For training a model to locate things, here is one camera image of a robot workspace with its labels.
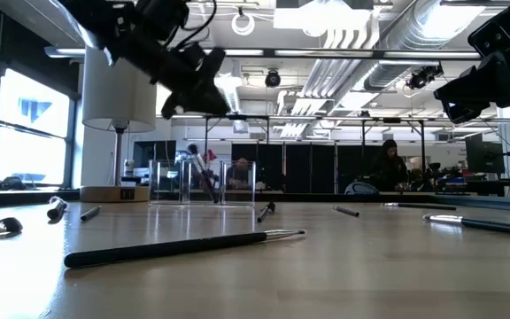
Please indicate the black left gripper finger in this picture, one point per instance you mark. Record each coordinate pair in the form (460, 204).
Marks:
(204, 99)
(172, 104)

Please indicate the black computer monitor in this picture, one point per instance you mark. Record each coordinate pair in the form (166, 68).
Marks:
(485, 157)
(153, 153)

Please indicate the cluttered black workbench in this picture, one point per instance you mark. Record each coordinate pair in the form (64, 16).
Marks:
(481, 187)

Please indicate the black ceiling-mounted camera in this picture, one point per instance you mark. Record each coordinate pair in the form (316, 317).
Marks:
(423, 77)

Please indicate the silver ventilation duct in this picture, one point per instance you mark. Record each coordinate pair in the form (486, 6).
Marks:
(414, 35)

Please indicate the black metal workstation frame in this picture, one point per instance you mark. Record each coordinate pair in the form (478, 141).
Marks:
(237, 117)

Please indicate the stubby fluffy black brush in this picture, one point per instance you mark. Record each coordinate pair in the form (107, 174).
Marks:
(56, 209)

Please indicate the white-shade wooden-base table lamp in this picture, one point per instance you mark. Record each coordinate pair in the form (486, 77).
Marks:
(118, 97)

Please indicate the person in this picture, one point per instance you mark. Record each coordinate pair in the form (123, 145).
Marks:
(388, 170)
(239, 170)

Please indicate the grey eyeliner pencil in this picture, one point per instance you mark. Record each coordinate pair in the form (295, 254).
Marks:
(345, 211)
(91, 213)

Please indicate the white domed device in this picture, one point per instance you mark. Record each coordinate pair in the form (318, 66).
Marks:
(361, 188)

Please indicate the clear acrylic brush organizer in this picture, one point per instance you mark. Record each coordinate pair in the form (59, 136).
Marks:
(183, 181)

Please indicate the black partition panels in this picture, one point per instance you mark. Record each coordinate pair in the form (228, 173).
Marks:
(308, 168)

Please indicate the large window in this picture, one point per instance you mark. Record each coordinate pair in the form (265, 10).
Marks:
(29, 150)

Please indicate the long ceiling light bar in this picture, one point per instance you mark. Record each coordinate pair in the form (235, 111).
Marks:
(326, 53)

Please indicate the dark-headed makeup brush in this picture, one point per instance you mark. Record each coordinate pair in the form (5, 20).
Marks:
(202, 170)

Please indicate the slim silver-ferruled black brush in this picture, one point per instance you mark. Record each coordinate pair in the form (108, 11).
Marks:
(419, 206)

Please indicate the long thin black makeup brush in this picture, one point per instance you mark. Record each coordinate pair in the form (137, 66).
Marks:
(171, 248)

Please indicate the large silver-ferruled makeup brush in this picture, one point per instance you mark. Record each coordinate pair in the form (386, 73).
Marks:
(494, 225)

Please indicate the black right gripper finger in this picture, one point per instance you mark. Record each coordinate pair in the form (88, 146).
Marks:
(452, 116)
(476, 88)

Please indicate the small angled black brush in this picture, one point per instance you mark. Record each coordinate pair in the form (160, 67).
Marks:
(265, 212)

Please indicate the black round ceiling camera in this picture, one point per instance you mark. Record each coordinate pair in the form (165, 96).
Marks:
(272, 79)

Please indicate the black aluminium table frame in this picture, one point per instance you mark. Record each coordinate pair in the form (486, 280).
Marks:
(348, 197)

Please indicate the white bottle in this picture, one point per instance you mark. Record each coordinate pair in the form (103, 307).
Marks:
(129, 168)

